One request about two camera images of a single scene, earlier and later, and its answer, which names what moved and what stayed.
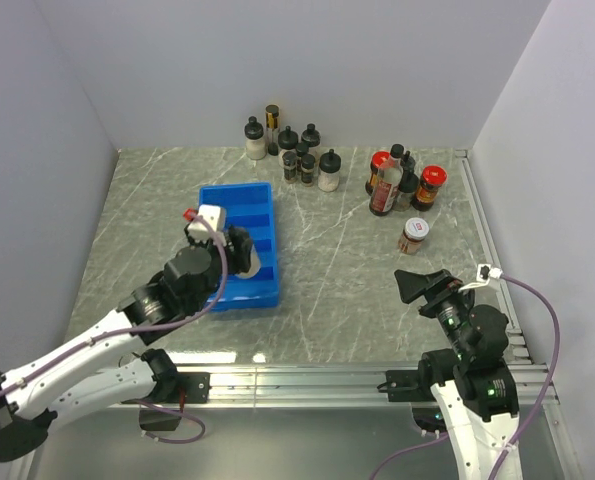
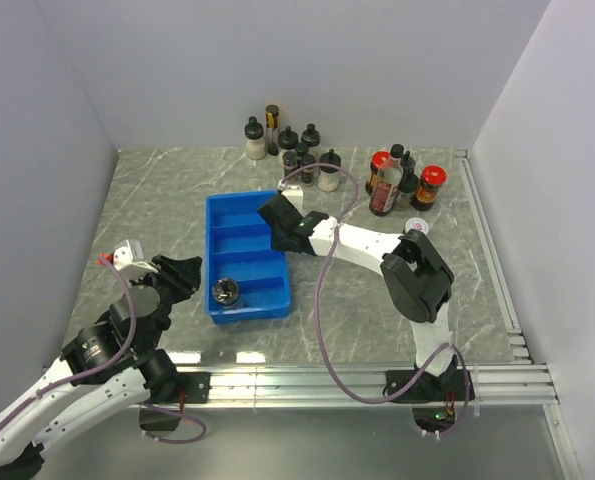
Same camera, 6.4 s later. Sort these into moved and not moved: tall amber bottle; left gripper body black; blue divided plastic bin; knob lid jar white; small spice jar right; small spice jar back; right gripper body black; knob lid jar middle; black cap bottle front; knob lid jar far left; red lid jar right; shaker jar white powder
Moved: right gripper body black; blue divided plastic bin; shaker jar white powder; left gripper body black
Not moved: small spice jar right; knob lid jar far left; knob lid jar white; black cap bottle front; red lid jar right; small spice jar back; knob lid jar middle; tall amber bottle
